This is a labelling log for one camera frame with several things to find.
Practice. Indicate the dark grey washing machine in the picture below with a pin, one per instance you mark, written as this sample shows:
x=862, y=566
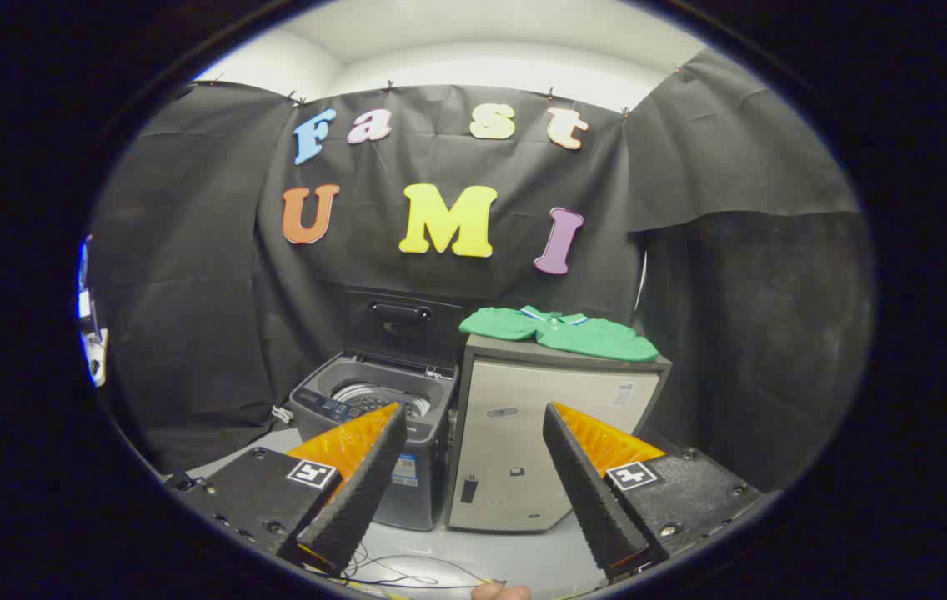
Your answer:
x=429, y=508

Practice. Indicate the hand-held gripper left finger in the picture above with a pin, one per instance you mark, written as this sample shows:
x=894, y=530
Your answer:
x=361, y=492

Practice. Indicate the white equipment rack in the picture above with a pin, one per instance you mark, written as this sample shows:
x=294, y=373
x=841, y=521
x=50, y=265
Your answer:
x=94, y=350

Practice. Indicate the green polo shirt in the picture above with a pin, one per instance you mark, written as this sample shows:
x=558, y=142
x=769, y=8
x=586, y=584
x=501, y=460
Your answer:
x=590, y=337

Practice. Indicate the black backdrop cloth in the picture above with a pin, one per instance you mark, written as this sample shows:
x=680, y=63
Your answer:
x=207, y=250

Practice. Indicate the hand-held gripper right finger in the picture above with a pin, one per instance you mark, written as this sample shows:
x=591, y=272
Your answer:
x=586, y=492

